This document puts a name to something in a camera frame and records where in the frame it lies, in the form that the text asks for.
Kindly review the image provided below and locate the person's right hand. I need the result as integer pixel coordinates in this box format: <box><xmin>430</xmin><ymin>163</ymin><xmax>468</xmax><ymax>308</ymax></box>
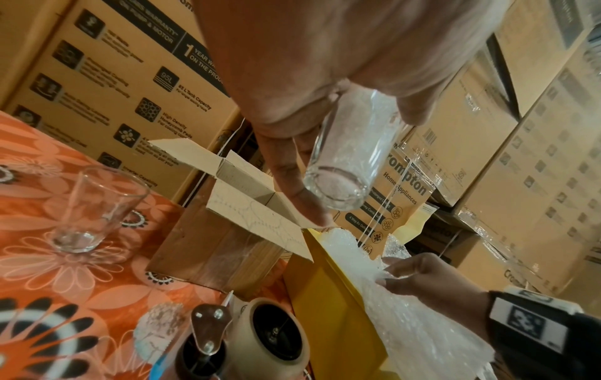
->
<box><xmin>376</xmin><ymin>252</ymin><xmax>495</xmax><ymax>342</ymax></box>

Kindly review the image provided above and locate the person's left hand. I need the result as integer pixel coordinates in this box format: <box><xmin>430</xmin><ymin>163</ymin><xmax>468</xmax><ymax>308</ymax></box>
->
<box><xmin>192</xmin><ymin>0</ymin><xmax>513</xmax><ymax>229</ymax></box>

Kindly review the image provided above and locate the bubble wrap bundle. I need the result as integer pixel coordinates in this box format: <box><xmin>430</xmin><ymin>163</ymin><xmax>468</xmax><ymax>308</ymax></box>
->
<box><xmin>314</xmin><ymin>226</ymin><xmax>499</xmax><ymax>380</ymax></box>

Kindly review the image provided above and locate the clear drinking glass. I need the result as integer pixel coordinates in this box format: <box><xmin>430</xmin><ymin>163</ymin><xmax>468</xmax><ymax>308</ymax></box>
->
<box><xmin>302</xmin><ymin>83</ymin><xmax>410</xmax><ymax>213</ymax></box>
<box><xmin>49</xmin><ymin>164</ymin><xmax>152</xmax><ymax>255</ymax></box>

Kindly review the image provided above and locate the tape dispenser with tape roll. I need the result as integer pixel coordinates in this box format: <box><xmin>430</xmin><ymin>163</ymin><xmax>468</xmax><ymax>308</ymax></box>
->
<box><xmin>173</xmin><ymin>290</ymin><xmax>314</xmax><ymax>380</ymax></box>

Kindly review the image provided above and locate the small cardboard box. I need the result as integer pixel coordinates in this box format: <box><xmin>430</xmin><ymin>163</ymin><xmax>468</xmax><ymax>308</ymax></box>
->
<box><xmin>147</xmin><ymin>137</ymin><xmax>326</xmax><ymax>298</ymax></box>

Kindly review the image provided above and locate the stack of Crompton cartons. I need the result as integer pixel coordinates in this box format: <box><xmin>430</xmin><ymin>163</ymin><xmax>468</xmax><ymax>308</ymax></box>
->
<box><xmin>0</xmin><ymin>0</ymin><xmax>601</xmax><ymax>298</ymax></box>

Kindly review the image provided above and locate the pale yellow paper slip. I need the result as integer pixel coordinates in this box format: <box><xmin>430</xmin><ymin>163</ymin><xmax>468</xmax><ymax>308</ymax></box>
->
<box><xmin>389</xmin><ymin>204</ymin><xmax>438</xmax><ymax>246</ymax></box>

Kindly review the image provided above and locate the yellow plastic bin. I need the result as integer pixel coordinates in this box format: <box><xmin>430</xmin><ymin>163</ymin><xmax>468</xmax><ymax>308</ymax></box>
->
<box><xmin>281</xmin><ymin>230</ymin><xmax>401</xmax><ymax>380</ymax></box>

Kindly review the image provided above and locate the black wristband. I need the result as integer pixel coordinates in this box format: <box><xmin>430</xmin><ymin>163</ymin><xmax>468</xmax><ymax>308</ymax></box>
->
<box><xmin>485</xmin><ymin>289</ymin><xmax>601</xmax><ymax>380</ymax></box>

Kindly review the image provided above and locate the orange floral tablecloth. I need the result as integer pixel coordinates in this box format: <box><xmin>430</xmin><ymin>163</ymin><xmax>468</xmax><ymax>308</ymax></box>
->
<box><xmin>0</xmin><ymin>110</ymin><xmax>283</xmax><ymax>380</ymax></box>

